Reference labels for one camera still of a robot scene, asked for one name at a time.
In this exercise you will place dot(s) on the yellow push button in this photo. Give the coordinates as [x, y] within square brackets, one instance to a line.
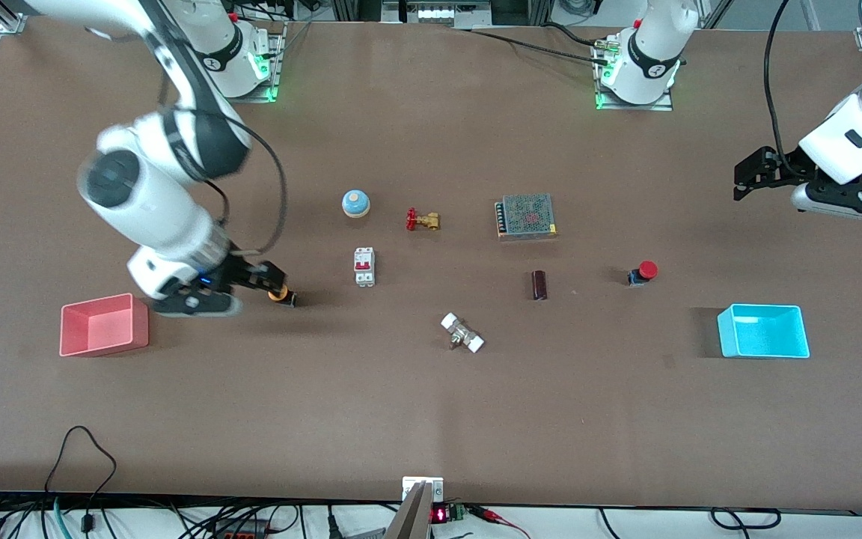
[278, 294]

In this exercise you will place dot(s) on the red push button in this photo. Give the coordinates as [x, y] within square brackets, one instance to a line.
[648, 269]

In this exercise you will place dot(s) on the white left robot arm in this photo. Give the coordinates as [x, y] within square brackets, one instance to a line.
[652, 52]

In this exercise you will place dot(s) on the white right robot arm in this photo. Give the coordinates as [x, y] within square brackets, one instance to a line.
[147, 195]

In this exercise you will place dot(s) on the pink plastic bin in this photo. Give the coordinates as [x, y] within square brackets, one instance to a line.
[139, 326]

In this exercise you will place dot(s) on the white circuit breaker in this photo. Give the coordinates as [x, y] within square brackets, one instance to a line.
[364, 266]

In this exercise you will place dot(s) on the blue service bell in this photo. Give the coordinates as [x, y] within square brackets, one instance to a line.
[356, 202]

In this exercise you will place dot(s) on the cyan plastic bin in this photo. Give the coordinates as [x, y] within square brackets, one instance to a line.
[794, 346]

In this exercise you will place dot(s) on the silver fitting white caps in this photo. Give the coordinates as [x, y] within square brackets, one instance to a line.
[462, 333]

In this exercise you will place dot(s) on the metal mesh power supply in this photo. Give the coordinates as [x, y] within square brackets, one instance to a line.
[527, 215]

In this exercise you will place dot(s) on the dark red capacitor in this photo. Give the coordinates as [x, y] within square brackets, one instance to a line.
[539, 285]

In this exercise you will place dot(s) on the black power strip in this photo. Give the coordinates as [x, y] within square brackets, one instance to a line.
[251, 533]

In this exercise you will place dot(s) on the red digit display module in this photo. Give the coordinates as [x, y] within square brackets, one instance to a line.
[442, 513]

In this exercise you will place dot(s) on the red alligator clip lead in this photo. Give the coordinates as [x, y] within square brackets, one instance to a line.
[497, 515]

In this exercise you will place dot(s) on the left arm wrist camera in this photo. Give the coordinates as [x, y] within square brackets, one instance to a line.
[857, 198]

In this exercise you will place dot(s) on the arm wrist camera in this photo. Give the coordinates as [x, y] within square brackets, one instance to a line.
[857, 198]
[199, 303]

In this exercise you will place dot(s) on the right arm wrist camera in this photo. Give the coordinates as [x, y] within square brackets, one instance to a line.
[199, 303]

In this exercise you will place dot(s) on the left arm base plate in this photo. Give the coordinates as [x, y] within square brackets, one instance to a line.
[663, 106]

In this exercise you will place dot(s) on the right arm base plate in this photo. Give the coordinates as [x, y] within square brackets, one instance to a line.
[277, 67]

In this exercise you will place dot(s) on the grey camera mount pole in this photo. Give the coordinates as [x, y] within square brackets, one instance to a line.
[412, 516]

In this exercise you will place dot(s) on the metal equipment rack frame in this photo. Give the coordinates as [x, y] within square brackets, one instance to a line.
[435, 13]

